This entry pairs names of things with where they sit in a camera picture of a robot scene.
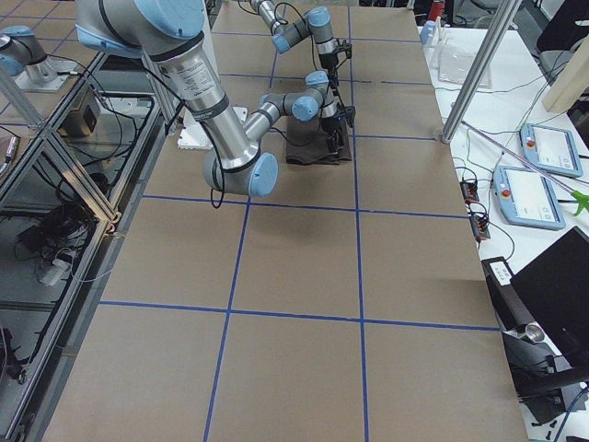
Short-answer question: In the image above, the aluminium profile post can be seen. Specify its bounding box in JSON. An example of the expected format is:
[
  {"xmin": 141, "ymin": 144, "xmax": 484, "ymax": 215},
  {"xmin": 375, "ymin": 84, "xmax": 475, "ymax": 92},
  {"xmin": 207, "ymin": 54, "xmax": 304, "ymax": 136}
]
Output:
[{"xmin": 440, "ymin": 0, "xmax": 522, "ymax": 144}]

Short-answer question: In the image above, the dark brown t-shirt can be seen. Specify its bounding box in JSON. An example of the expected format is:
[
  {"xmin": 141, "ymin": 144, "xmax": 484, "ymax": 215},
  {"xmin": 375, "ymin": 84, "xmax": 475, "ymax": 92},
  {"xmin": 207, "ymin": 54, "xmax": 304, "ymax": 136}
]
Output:
[{"xmin": 285, "ymin": 117, "xmax": 352, "ymax": 166}]

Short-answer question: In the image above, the blue teach pendant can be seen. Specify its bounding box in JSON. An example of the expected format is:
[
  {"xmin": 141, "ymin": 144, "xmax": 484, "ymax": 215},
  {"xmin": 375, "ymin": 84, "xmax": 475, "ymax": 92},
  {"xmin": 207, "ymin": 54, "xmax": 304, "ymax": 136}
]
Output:
[
  {"xmin": 492, "ymin": 166, "xmax": 566, "ymax": 230},
  {"xmin": 520, "ymin": 123, "xmax": 583, "ymax": 178}
]

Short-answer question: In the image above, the far blue teach pendant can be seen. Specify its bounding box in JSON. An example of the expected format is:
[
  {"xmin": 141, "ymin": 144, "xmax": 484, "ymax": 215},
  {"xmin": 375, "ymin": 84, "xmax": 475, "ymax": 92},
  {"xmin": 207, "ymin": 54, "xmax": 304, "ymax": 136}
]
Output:
[{"xmin": 520, "ymin": 123, "xmax": 583, "ymax": 178}]

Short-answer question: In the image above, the black box with white label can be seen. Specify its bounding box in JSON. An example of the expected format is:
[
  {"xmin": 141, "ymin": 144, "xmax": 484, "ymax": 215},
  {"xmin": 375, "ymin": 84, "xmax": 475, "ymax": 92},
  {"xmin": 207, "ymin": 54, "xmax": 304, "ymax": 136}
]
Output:
[{"xmin": 481, "ymin": 257, "xmax": 536, "ymax": 331}]

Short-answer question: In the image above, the near blue teach pendant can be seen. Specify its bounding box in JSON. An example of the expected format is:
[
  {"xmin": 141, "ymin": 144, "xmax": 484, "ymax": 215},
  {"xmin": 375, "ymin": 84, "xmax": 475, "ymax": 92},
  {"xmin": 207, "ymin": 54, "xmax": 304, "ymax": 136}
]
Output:
[{"xmin": 492, "ymin": 166, "xmax": 566, "ymax": 230}]

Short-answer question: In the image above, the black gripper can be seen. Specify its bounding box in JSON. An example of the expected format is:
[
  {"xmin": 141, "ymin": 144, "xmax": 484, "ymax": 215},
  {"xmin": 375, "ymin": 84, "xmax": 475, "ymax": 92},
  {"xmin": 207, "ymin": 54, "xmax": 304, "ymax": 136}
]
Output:
[
  {"xmin": 319, "ymin": 52, "xmax": 339, "ymax": 79},
  {"xmin": 320, "ymin": 116, "xmax": 341, "ymax": 154}
]

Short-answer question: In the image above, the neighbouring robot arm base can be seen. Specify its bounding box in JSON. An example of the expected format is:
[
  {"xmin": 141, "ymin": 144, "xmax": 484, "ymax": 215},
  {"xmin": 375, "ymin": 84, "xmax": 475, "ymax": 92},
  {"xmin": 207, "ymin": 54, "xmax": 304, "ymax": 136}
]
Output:
[{"xmin": 1, "ymin": 25, "xmax": 78, "ymax": 92}]

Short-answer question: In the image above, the brown paper table cover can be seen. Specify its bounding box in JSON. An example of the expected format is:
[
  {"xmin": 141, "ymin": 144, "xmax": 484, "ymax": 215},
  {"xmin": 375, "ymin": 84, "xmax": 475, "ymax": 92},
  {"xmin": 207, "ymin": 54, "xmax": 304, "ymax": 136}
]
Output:
[{"xmin": 43, "ymin": 6, "xmax": 526, "ymax": 441}]

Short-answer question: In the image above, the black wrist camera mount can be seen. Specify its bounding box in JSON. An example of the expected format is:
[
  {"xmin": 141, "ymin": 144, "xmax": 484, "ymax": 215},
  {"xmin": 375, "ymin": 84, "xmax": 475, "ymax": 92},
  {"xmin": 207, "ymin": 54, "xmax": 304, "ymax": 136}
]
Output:
[
  {"xmin": 337, "ymin": 103, "xmax": 356, "ymax": 128},
  {"xmin": 336, "ymin": 39, "xmax": 353, "ymax": 60}
]

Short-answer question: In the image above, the black terminal block strip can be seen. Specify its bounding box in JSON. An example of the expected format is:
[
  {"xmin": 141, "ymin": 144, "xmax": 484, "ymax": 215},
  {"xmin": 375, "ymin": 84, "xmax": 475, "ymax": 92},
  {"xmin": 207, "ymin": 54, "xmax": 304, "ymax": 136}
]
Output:
[{"xmin": 459, "ymin": 180, "xmax": 491, "ymax": 244}]

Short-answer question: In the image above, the clear acrylic rack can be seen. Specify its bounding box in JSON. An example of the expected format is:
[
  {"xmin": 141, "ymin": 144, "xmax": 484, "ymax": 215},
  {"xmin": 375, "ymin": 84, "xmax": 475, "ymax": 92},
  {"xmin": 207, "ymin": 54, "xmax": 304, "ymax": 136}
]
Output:
[{"xmin": 418, "ymin": 24, "xmax": 487, "ymax": 91}]

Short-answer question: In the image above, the green handled reacher stick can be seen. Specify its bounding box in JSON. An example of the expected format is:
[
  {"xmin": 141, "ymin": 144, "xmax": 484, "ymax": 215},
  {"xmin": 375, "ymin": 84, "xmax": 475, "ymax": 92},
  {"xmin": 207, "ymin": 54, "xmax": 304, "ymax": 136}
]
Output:
[{"xmin": 461, "ymin": 121, "xmax": 589, "ymax": 216}]

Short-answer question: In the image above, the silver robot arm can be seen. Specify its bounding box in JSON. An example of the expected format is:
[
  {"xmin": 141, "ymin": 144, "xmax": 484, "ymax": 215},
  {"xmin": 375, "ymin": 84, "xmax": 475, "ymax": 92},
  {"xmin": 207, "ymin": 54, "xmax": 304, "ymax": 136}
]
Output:
[
  {"xmin": 75, "ymin": 1, "xmax": 345, "ymax": 197},
  {"xmin": 248, "ymin": 0, "xmax": 346, "ymax": 83}
]

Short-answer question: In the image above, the black monitor on stand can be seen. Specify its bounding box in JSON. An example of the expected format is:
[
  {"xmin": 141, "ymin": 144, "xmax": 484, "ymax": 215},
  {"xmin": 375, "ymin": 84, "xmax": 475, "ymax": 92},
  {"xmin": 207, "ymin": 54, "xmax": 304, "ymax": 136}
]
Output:
[{"xmin": 508, "ymin": 227, "xmax": 588, "ymax": 424}]

